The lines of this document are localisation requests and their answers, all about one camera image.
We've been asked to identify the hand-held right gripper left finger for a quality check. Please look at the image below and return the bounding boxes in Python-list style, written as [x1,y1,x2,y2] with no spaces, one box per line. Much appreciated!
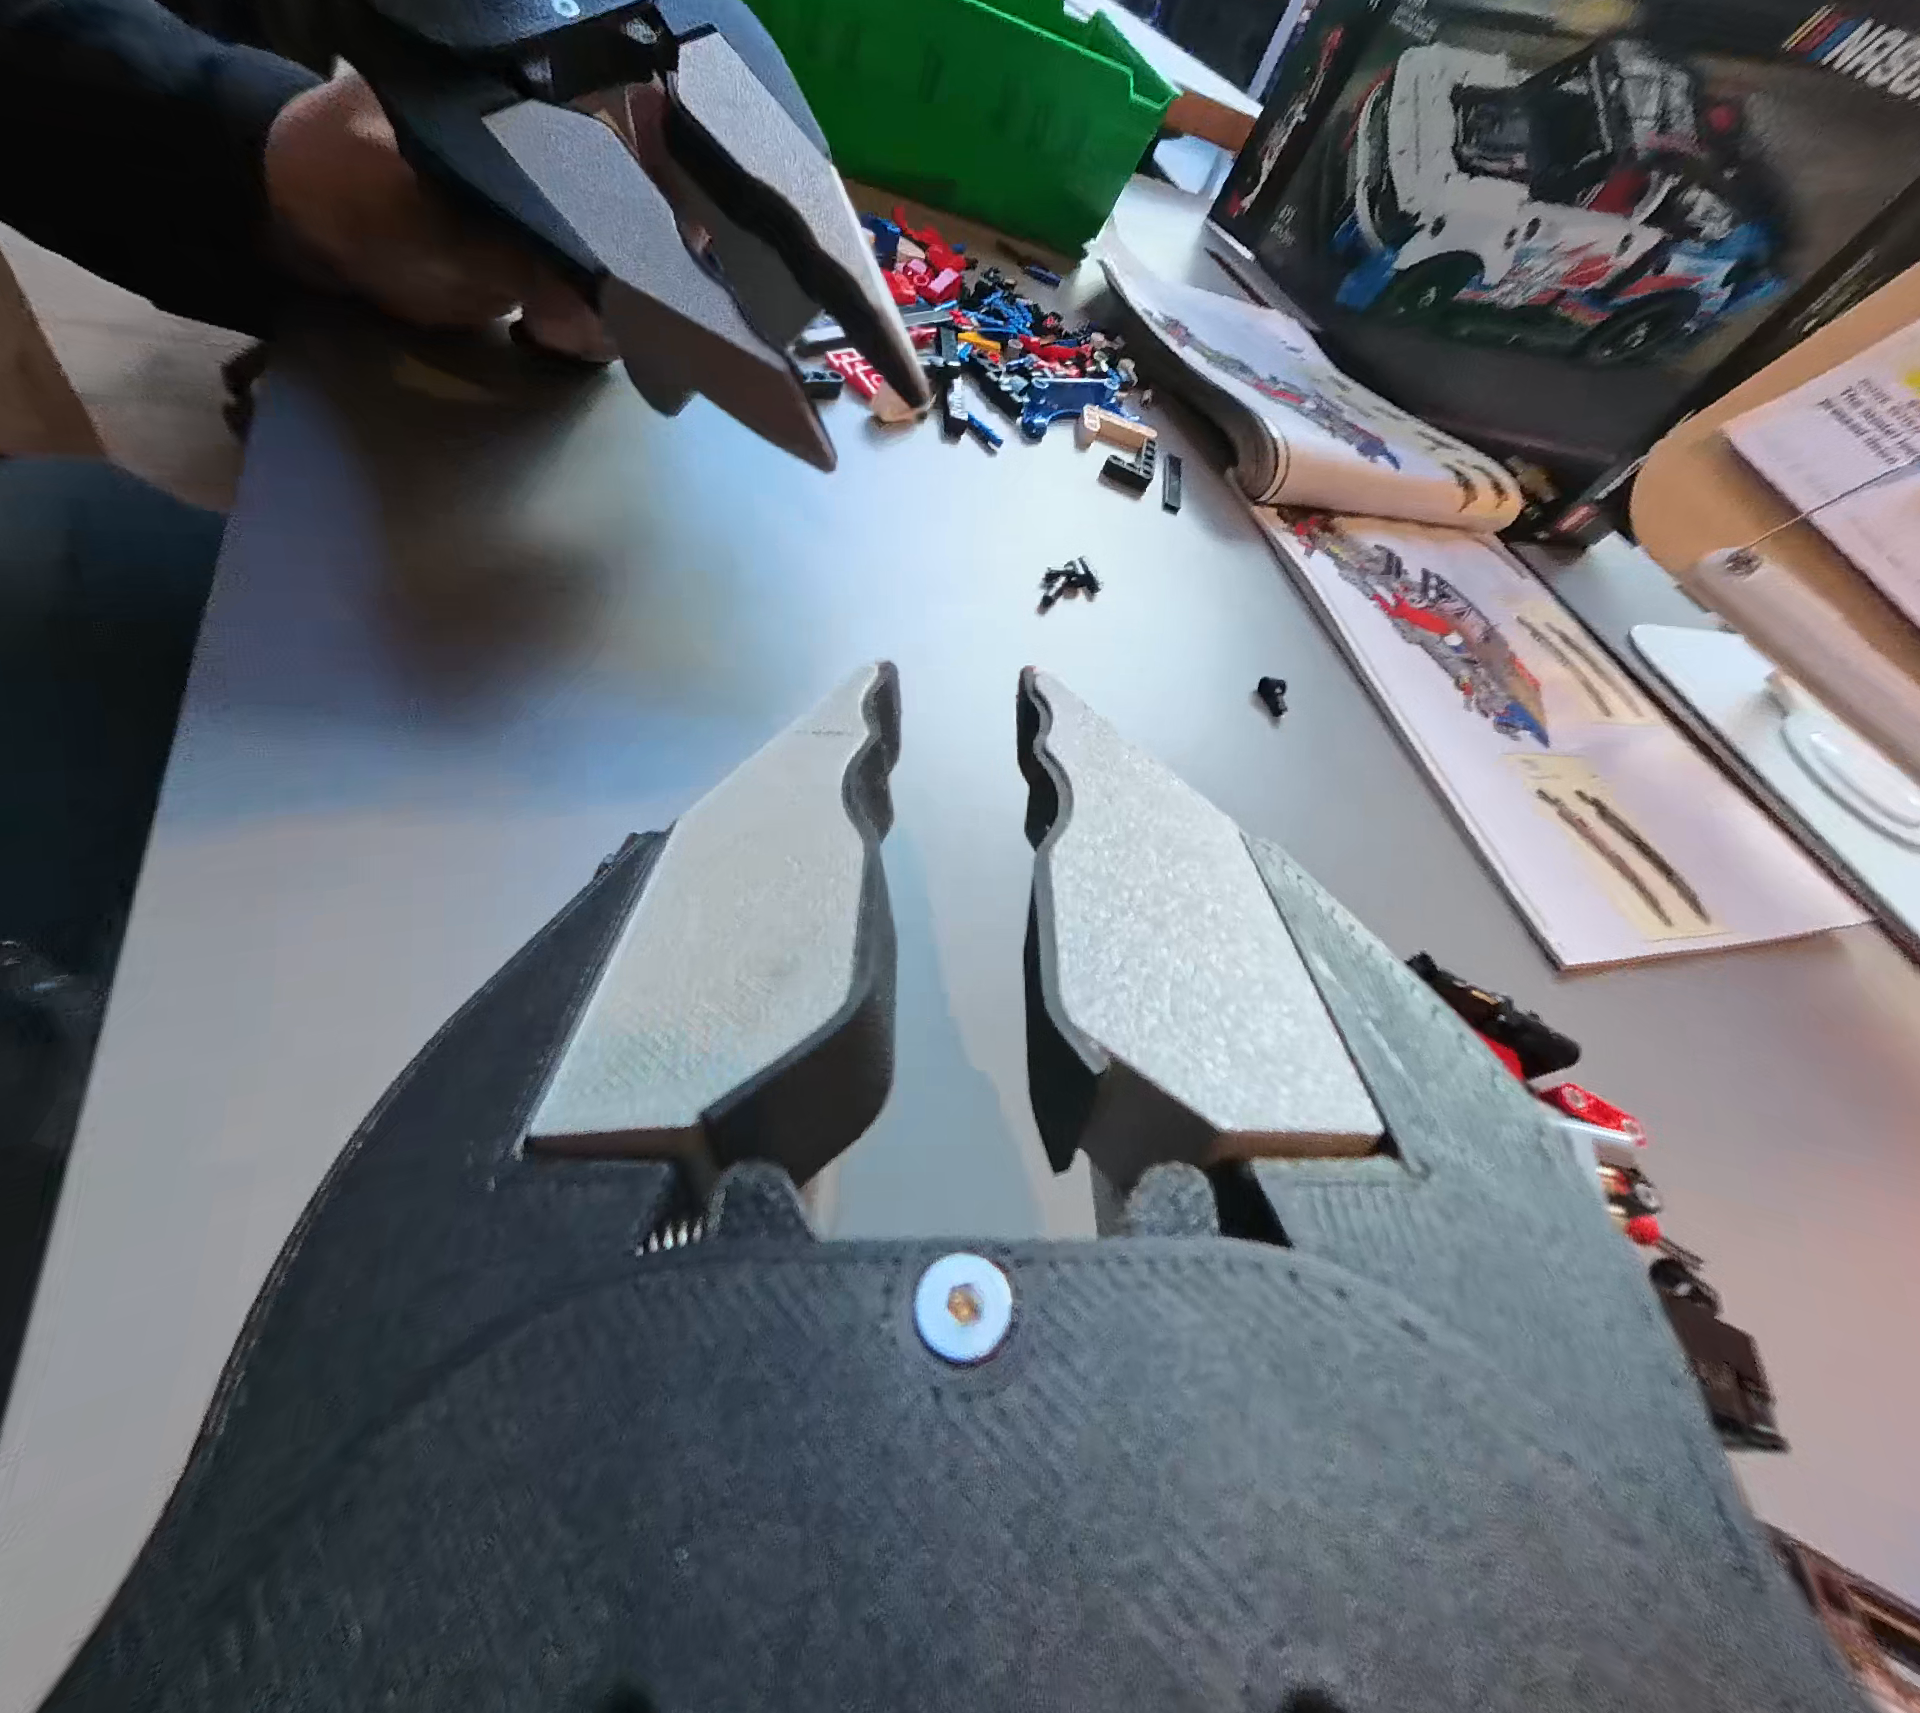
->
[526,660,903,1187]

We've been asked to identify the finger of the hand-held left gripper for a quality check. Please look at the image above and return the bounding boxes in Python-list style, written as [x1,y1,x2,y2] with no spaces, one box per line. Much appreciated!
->
[660,30,935,425]
[485,88,842,478]

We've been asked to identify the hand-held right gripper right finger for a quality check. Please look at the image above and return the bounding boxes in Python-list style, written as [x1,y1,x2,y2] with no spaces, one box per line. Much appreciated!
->
[1013,666,1389,1183]

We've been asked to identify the person's left forearm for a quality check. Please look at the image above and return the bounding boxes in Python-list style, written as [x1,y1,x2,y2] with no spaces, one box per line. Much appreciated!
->
[0,0,322,340]

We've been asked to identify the grey desk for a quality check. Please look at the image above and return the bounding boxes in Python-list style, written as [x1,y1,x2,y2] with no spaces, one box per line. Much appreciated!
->
[0,176,1920,1713]

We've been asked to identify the person's left hand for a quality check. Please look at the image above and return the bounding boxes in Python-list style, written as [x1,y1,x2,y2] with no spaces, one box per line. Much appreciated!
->
[262,70,624,367]

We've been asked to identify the green plastic bin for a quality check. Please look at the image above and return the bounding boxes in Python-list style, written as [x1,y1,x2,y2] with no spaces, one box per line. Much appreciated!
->
[668,0,1180,255]

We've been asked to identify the pile of colourful bricks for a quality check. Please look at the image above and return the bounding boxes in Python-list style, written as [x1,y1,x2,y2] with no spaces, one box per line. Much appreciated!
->
[795,205,1158,457]

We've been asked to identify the brick toy car model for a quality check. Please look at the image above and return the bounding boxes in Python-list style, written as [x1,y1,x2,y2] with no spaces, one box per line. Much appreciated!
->
[1407,948,1920,1713]

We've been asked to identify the blue arch panel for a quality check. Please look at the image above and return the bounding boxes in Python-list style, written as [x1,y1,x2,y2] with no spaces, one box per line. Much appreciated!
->
[1015,367,1153,442]

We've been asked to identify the building instruction booklet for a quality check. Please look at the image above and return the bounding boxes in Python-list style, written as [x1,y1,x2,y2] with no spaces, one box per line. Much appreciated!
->
[1098,250,1872,974]

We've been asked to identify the white mouse pad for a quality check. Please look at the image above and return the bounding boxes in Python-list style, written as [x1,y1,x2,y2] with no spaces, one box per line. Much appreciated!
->
[1627,624,1920,958]

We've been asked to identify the tan clipboard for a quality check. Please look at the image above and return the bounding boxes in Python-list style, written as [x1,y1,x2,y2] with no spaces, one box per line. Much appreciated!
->
[1627,273,1920,634]

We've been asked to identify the white mouse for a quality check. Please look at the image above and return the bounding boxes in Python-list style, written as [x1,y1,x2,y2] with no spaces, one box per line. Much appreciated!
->
[1769,678,1920,846]

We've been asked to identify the toy car set box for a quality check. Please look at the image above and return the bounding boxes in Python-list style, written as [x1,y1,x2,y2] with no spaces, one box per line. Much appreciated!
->
[1208,0,1920,545]

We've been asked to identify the printed paper sheet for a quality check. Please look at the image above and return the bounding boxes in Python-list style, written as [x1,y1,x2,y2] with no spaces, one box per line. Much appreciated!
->
[1724,326,1920,625]

